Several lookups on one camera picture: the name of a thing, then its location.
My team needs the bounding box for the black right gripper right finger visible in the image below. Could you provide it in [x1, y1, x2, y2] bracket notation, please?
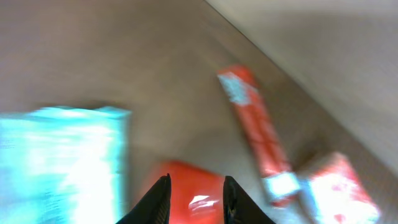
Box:
[223, 176, 275, 224]

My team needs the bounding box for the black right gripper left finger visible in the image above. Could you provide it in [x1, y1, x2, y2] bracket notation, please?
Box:
[116, 174, 172, 224]

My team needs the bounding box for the red yellow sauce bottle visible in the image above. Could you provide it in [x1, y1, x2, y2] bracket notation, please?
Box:
[139, 160, 226, 224]

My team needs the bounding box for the red sauce sachet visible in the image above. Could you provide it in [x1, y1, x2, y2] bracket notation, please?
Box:
[217, 65, 300, 208]

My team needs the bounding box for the red white small box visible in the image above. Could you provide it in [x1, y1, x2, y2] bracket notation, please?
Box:
[296, 152, 381, 224]

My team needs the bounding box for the pale green wipes packet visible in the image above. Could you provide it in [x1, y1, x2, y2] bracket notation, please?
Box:
[1, 106, 130, 223]

